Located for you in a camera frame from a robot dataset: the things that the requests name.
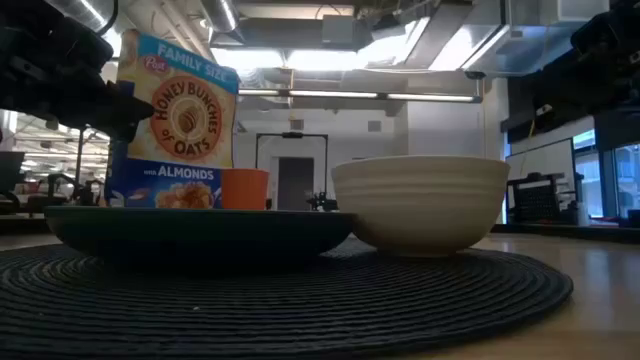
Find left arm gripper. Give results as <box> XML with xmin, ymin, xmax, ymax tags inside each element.
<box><xmin>0</xmin><ymin>47</ymin><xmax>155</xmax><ymax>144</ymax></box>

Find Honey Bunches cereal box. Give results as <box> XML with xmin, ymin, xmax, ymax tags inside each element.
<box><xmin>104</xmin><ymin>28</ymin><xmax>240</xmax><ymax>210</ymax></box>

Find black pole stand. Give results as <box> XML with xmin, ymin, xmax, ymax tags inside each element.
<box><xmin>73</xmin><ymin>127</ymin><xmax>109</xmax><ymax>206</ymax></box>

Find dark green plate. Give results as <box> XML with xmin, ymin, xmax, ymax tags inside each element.
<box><xmin>43</xmin><ymin>205</ymin><xmax>359</xmax><ymax>265</ymax></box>

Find orange plastic cup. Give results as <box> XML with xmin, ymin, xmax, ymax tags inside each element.
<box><xmin>220</xmin><ymin>168</ymin><xmax>270</xmax><ymax>211</ymax></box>

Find grey door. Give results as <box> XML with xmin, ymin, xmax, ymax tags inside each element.
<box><xmin>277</xmin><ymin>157</ymin><xmax>315</xmax><ymax>211</ymax></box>

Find small black background robot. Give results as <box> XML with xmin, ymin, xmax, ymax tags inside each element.
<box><xmin>306</xmin><ymin>191</ymin><xmax>340</xmax><ymax>212</ymax></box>

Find grey ceiling box unit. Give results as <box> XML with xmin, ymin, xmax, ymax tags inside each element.
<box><xmin>321</xmin><ymin>14</ymin><xmax>359</xmax><ymax>49</ymax></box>

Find long ceiling light fixture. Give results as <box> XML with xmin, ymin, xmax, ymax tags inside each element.
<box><xmin>237</xmin><ymin>88</ymin><xmax>484</xmax><ymax>105</ymax></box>

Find black round woven placemat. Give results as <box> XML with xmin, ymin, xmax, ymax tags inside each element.
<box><xmin>0</xmin><ymin>234</ymin><xmax>575</xmax><ymax>359</ymax></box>

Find white ribbed ceramic bowl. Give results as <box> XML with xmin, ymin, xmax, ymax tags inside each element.
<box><xmin>330</xmin><ymin>154</ymin><xmax>511</xmax><ymax>258</ymax></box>

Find whiteboard panel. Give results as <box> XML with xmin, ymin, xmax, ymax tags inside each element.
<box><xmin>504</xmin><ymin>138</ymin><xmax>576</xmax><ymax>201</ymax></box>

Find silver round ceiling duct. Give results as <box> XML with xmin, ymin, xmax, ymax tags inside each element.
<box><xmin>44</xmin><ymin>0</ymin><xmax>122</xmax><ymax>37</ymax></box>
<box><xmin>199</xmin><ymin>0</ymin><xmax>247</xmax><ymax>47</ymax></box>

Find black background gantry frame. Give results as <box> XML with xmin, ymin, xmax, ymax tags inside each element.
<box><xmin>254</xmin><ymin>131</ymin><xmax>330</xmax><ymax>211</ymax></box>

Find large rectangular metal duct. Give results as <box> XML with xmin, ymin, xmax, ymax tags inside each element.
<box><xmin>404</xmin><ymin>0</ymin><xmax>612</xmax><ymax>77</ymax></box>

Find yellow hanging cable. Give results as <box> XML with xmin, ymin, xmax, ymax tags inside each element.
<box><xmin>518</xmin><ymin>118</ymin><xmax>536</xmax><ymax>177</ymax></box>

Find black wire rack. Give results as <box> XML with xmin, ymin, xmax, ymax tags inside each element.
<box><xmin>506</xmin><ymin>172</ymin><xmax>584</xmax><ymax>226</ymax></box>

